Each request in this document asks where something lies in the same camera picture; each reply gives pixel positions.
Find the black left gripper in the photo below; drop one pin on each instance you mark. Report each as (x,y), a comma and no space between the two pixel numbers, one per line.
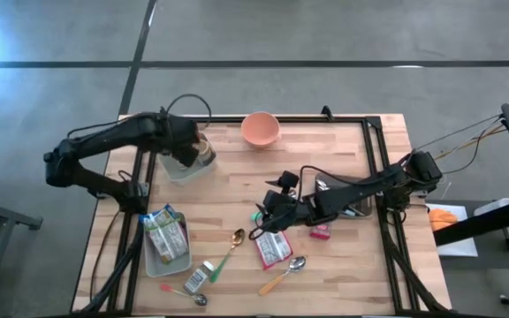
(184,134)

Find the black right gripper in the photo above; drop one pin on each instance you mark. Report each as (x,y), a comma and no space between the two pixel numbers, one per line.
(285,212)

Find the red ramen packet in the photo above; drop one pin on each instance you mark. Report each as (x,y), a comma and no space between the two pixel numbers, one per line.
(273,248)

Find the red spice box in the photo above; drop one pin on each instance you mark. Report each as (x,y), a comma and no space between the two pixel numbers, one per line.
(321,232)

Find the maroon green ramen packet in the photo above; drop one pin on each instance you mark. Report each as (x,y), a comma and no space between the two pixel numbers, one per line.
(170,240)

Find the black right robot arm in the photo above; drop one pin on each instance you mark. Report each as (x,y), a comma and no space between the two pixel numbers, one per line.
(360,192)

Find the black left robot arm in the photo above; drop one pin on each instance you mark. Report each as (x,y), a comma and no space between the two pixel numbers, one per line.
(104,137)

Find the pale grey plastic bin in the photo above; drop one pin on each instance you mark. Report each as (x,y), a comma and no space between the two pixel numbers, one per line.
(166,267)
(175,172)

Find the orange bowl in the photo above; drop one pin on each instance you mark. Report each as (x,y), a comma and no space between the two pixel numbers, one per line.
(260,129)

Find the black plastic tray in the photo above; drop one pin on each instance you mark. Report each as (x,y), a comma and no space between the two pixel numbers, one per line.
(362,207)

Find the white lid spice jar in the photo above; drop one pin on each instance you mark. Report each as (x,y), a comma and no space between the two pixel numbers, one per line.
(198,278)

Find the orange round object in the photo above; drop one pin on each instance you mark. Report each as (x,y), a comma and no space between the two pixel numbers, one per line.
(442,218)

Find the white paper sheet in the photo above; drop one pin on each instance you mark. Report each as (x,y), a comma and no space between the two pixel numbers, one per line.
(462,247)

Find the white container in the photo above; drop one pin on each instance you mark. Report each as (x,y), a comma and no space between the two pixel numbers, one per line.
(495,205)

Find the black aluminium rig frame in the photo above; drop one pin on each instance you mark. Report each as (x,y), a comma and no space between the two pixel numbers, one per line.
(371,146)

